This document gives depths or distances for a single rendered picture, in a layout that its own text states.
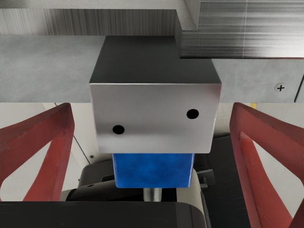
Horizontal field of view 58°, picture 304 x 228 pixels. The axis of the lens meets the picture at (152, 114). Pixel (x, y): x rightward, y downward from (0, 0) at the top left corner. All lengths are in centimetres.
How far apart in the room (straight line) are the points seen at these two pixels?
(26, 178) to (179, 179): 142
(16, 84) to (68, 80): 3
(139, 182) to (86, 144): 76
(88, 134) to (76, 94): 71
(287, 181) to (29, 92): 151
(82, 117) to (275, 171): 103
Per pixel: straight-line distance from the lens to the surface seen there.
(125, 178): 15
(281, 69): 18
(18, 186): 162
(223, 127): 88
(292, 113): 131
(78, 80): 17
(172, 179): 16
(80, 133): 88
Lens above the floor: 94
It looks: 54 degrees down
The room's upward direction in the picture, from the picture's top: 179 degrees clockwise
